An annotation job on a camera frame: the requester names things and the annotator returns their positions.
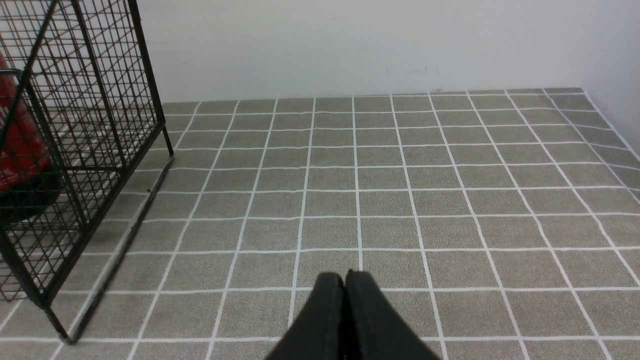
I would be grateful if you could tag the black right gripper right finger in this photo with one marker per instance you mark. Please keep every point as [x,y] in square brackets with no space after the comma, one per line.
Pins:
[373,328]

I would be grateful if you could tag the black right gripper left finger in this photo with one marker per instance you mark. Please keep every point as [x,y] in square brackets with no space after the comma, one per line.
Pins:
[315,333]

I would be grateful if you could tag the red label soy sauce bottle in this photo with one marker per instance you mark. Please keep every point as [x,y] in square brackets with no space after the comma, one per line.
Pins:
[30,181]

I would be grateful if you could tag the grey checkered tablecloth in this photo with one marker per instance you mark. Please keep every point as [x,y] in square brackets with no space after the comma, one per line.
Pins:
[500,224]

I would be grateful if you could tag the black wire mesh rack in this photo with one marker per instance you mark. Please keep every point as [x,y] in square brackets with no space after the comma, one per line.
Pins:
[85,71]

